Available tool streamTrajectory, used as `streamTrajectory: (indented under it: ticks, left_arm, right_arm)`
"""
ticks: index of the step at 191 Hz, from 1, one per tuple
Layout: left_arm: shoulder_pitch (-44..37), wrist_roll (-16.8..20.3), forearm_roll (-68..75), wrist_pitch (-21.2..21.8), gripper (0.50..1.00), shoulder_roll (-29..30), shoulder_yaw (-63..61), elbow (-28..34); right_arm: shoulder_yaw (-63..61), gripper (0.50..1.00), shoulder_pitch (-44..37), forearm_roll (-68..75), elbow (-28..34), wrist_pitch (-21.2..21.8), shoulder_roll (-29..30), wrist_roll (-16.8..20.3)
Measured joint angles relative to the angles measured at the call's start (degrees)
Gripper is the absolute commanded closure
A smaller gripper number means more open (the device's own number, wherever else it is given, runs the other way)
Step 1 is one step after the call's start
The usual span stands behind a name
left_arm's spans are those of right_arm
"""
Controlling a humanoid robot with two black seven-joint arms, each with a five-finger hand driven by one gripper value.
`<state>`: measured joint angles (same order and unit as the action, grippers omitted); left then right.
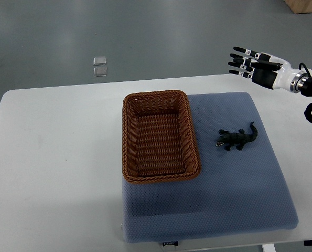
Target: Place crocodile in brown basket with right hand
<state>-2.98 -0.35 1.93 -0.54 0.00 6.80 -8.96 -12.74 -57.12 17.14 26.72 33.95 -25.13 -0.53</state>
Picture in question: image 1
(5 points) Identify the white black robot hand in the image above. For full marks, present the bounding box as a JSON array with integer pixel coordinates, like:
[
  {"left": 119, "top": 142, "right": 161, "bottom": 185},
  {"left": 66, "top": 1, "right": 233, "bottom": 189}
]
[{"left": 228, "top": 47, "right": 308, "bottom": 92}]

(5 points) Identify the dark toy crocodile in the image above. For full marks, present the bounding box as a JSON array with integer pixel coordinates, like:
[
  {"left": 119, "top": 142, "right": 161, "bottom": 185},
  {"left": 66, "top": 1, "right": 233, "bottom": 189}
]
[{"left": 216, "top": 122, "right": 258, "bottom": 151}]

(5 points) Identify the brown wicker basket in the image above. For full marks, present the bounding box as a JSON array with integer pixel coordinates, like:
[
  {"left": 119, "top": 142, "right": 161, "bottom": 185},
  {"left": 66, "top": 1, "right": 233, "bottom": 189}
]
[{"left": 122, "top": 90, "right": 201, "bottom": 184}]

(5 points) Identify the wooden box corner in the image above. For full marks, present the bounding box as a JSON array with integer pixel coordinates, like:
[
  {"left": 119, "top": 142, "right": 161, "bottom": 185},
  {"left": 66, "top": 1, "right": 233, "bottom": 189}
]
[{"left": 284, "top": 0, "right": 312, "bottom": 14}]

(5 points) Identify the blue-grey foam cushion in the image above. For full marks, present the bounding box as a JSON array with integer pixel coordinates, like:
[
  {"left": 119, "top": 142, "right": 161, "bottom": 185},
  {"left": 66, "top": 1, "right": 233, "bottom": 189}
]
[{"left": 123, "top": 92, "right": 298, "bottom": 243}]

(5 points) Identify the upper metal floor plate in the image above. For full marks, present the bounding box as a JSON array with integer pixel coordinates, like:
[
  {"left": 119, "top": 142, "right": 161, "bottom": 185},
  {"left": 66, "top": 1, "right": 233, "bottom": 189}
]
[{"left": 93, "top": 56, "right": 107, "bottom": 66}]

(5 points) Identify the metal floor plate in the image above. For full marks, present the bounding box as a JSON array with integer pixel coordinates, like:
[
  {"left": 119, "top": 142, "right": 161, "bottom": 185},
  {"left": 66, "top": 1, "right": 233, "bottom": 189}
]
[
  {"left": 93, "top": 56, "right": 107, "bottom": 66},
  {"left": 93, "top": 66, "right": 107, "bottom": 77}
]

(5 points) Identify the lower metal floor plate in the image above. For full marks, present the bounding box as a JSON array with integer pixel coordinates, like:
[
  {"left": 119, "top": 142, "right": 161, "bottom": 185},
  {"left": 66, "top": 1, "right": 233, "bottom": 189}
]
[{"left": 93, "top": 66, "right": 107, "bottom": 77}]

